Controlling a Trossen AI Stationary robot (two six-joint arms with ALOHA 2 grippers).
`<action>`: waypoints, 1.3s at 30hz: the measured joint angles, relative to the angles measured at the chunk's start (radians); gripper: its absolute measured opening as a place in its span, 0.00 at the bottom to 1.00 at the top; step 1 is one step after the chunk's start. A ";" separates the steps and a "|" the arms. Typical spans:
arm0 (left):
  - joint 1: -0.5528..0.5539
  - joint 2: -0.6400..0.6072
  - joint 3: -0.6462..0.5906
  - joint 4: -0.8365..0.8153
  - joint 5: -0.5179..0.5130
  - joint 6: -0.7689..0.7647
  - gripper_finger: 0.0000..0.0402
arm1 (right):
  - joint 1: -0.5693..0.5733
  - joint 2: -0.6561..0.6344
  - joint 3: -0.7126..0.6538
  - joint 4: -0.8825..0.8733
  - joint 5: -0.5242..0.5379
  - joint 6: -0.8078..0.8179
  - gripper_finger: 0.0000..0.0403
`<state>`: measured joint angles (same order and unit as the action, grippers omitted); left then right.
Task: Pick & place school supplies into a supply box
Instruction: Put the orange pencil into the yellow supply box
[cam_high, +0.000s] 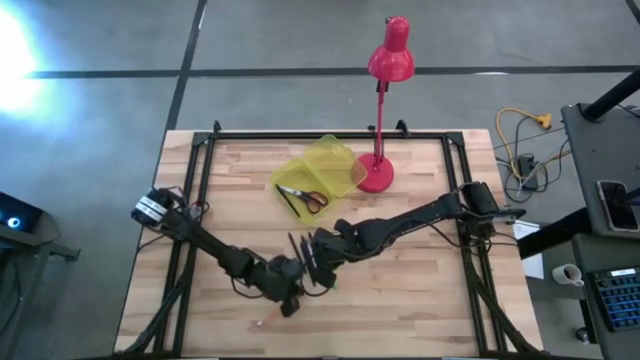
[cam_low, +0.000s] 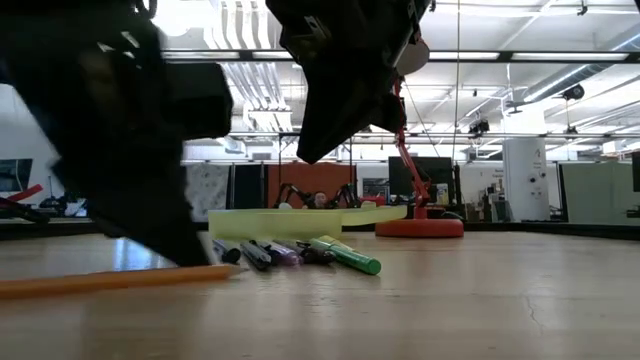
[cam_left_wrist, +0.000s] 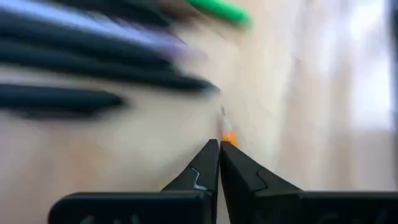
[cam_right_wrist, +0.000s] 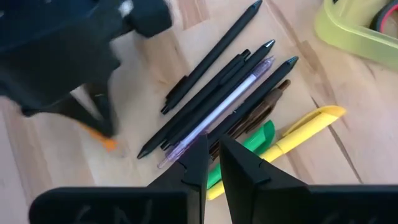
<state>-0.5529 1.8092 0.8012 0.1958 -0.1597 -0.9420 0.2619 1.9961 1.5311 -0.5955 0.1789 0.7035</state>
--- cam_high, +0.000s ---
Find black aluminium table frame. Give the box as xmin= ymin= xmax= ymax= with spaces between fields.
xmin=114 ymin=118 xmax=546 ymax=359

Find white paper sheet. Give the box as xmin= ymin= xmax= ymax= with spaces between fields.
xmin=512 ymin=219 xmax=545 ymax=280

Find grey metal stand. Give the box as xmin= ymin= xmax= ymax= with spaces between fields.
xmin=0 ymin=224 xmax=81 ymax=264

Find white mug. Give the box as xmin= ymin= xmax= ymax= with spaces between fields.
xmin=551 ymin=262 xmax=585 ymax=288

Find black and red scissors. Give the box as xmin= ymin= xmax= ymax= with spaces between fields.
xmin=277 ymin=184 xmax=330 ymax=215

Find black smartphone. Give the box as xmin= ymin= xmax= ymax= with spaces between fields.
xmin=596 ymin=179 xmax=640 ymax=233

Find yellow plastic container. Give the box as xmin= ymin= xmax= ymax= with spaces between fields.
xmin=301 ymin=133 xmax=369 ymax=199

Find yellow extension cable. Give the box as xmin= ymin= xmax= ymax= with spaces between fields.
xmin=494 ymin=106 xmax=554 ymax=174

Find black pen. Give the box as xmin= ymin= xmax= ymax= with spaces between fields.
xmin=287 ymin=231 xmax=303 ymax=265
xmin=274 ymin=183 xmax=301 ymax=219

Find black power adapter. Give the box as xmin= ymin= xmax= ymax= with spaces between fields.
xmin=517 ymin=154 xmax=539 ymax=190

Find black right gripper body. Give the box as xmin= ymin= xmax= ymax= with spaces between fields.
xmin=301 ymin=227 xmax=351 ymax=290

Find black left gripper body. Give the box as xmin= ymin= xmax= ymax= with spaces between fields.
xmin=259 ymin=253 xmax=306 ymax=302

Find black stand leg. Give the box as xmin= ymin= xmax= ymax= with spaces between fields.
xmin=517 ymin=207 xmax=591 ymax=260

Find red desk lamp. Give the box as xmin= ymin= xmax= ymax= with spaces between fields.
xmin=352 ymin=15 xmax=416 ymax=194

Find grey side table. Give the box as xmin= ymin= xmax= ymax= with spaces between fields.
xmin=559 ymin=102 xmax=640 ymax=239

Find black pole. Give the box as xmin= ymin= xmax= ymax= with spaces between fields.
xmin=582 ymin=67 xmax=640 ymax=123

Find yellow translucent supply box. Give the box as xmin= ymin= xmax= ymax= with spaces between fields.
xmin=270 ymin=157 xmax=335 ymax=226

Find grey desk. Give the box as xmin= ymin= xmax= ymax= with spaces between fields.
xmin=572 ymin=232 xmax=640 ymax=360

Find black power cable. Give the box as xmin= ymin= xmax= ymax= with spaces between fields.
xmin=499 ymin=114 xmax=571 ymax=204

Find black keyboard with blue keys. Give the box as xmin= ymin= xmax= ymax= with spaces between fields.
xmin=588 ymin=267 xmax=640 ymax=334

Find black device with blue light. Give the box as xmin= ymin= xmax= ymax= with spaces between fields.
xmin=0 ymin=191 xmax=44 ymax=241

